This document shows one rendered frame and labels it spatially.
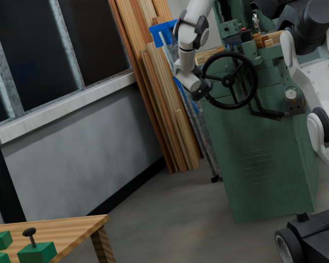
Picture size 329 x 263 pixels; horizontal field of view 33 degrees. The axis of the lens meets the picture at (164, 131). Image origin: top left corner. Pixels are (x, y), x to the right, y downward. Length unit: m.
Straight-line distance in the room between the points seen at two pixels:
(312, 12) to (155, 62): 2.36
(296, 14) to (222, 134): 1.03
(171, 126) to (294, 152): 1.60
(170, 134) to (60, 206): 1.16
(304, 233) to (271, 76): 0.86
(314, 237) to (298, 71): 0.68
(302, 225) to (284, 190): 0.64
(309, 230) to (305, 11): 0.90
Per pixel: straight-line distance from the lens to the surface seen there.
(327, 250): 2.25
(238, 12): 3.09
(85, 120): 3.91
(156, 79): 4.30
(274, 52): 2.83
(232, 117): 2.93
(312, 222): 2.41
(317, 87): 2.21
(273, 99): 2.87
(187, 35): 2.25
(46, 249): 1.90
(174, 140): 4.32
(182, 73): 2.44
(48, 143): 3.58
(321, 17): 2.08
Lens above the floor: 1.17
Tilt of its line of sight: 11 degrees down
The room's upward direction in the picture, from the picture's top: 17 degrees counter-clockwise
